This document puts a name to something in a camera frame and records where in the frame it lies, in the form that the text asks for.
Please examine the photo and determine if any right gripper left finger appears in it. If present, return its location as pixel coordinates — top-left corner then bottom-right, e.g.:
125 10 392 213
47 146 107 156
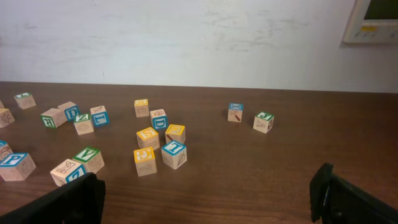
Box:
1 173 106 224

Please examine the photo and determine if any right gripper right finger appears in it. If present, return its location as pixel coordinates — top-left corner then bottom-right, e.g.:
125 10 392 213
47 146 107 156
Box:
309 163 397 224

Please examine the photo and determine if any white wooden X block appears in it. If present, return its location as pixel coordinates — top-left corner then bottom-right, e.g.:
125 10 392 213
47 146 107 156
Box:
50 159 86 187

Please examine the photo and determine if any green V block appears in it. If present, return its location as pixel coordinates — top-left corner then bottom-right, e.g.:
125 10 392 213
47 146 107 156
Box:
72 147 104 174

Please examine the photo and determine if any blue P block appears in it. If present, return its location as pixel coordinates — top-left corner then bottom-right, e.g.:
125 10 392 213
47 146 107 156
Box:
1 152 36 181

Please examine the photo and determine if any yellow E block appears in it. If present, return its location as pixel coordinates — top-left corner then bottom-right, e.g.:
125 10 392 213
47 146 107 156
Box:
134 147 157 177

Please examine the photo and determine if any green Z block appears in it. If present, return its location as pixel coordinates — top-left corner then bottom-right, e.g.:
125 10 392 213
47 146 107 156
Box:
73 114 94 135

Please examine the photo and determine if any wooden block green side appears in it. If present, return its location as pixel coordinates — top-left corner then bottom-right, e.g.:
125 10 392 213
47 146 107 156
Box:
40 108 67 128

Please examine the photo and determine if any yellow S block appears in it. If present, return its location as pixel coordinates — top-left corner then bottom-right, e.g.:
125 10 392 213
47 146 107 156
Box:
136 127 160 150

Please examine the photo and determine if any red G block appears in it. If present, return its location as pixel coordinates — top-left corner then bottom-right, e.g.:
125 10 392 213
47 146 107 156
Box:
58 101 80 121

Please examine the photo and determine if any blue H block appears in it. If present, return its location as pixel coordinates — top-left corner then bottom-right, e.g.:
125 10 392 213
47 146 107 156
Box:
0 140 12 161

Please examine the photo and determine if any blue I block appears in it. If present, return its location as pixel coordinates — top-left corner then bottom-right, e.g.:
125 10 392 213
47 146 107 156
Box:
161 141 187 170

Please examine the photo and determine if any green J block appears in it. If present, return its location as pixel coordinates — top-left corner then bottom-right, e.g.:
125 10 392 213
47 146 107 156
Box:
253 111 274 134

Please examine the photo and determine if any yellow block top centre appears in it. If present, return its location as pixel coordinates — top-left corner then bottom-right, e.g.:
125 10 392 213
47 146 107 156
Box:
134 99 150 118

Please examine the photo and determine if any wooden block blue D side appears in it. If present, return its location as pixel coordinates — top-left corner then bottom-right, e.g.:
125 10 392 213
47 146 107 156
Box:
150 109 169 130

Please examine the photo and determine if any yellow block right pair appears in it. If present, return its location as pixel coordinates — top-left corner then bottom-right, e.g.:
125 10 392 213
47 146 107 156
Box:
0 108 15 128

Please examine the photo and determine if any yellow block right cluster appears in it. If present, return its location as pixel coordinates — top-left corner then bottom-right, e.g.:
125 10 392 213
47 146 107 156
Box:
165 124 186 144

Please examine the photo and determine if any green L block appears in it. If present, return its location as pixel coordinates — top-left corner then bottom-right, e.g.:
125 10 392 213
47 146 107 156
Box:
14 92 36 110

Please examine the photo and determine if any blue X block far right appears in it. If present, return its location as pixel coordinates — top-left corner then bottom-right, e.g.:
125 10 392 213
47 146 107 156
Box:
228 103 244 122

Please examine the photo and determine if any wall mounted white panel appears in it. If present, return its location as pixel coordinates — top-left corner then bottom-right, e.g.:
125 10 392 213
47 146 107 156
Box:
342 0 397 44

